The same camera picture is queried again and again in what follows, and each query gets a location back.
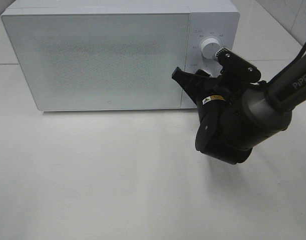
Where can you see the white microwave oven body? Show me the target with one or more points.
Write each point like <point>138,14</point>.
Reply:
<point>206,18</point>

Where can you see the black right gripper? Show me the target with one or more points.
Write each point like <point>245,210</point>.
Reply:
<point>211,95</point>

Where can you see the white microwave door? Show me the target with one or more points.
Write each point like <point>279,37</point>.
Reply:
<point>99,62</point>

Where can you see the upper white power knob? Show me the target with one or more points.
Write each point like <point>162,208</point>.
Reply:
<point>210,46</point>

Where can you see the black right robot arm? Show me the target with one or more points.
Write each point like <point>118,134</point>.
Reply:
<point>237,110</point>

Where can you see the white timer knob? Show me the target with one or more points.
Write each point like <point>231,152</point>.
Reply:
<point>207,72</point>

